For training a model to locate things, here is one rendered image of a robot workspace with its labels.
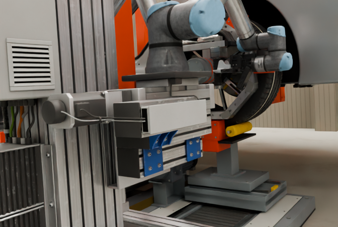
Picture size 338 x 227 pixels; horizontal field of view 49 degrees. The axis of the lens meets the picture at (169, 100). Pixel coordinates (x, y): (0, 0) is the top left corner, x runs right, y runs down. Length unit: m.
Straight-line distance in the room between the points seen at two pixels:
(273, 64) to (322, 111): 4.17
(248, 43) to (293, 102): 4.51
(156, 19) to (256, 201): 1.21
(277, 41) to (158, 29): 0.63
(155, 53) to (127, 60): 0.91
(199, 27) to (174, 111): 0.29
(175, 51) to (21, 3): 0.49
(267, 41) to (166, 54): 0.61
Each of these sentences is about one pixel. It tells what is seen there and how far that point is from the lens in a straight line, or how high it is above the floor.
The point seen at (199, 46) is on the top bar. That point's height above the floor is 0.97.
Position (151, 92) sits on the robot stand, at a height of 0.76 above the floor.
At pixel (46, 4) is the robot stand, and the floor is 1.01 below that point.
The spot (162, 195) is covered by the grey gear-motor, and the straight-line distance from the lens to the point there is 2.24.
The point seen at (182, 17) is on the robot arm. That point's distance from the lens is 1.16.
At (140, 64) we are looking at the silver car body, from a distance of 2.65.
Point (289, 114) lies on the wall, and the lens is 6.22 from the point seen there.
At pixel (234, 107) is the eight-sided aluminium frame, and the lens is 2.01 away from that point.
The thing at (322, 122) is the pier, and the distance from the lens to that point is 5.81.
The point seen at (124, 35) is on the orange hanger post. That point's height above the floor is 1.07.
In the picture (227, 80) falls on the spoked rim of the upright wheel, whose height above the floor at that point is 0.79.
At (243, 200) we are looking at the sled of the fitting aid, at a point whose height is 0.14.
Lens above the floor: 0.77
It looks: 2 degrees down
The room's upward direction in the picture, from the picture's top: 3 degrees counter-clockwise
